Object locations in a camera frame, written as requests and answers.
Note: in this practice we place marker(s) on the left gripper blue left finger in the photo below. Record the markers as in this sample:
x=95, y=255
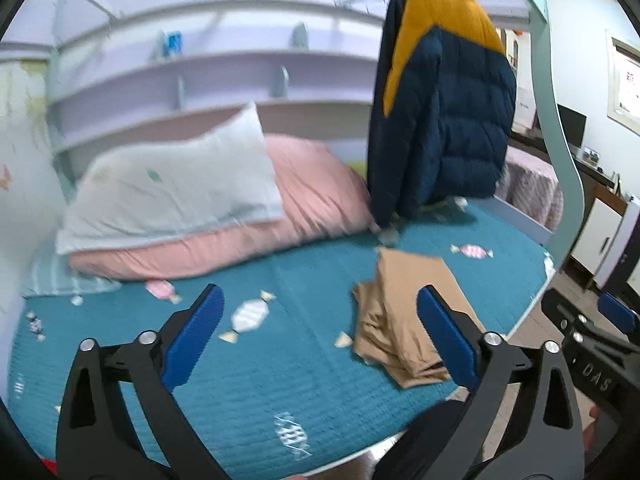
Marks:
x=185, y=335

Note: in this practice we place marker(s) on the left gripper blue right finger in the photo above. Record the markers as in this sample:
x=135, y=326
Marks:
x=455, y=337

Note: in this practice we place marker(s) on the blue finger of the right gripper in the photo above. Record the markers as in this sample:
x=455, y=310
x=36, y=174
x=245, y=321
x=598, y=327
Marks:
x=622, y=317

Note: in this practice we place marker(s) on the teal quilted bedspread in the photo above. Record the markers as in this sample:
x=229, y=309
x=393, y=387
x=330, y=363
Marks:
x=283, y=399

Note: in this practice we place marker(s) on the white cabinet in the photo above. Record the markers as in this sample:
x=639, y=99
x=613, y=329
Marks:
x=604, y=237

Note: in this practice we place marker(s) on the white pillow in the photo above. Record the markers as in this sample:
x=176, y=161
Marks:
x=148, y=193

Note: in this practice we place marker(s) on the pink patterned cloth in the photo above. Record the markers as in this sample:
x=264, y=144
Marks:
x=530, y=185

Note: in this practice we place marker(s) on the striped teal blanket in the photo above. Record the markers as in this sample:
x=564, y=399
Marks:
x=52, y=276

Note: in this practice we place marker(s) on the black monitor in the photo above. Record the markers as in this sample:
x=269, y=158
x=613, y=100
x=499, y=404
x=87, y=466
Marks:
x=574, y=125

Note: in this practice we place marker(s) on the navy and yellow puffer jacket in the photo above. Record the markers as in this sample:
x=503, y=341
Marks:
x=443, y=107

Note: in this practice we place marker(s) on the lavender headboard shelf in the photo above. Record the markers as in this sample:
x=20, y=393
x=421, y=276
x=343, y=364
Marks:
x=308, y=67

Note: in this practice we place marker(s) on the blue box on shelf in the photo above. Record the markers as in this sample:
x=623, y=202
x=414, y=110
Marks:
x=171, y=44

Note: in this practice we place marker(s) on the mint green bed frame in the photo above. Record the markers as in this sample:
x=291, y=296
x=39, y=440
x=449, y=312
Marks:
x=563, y=238

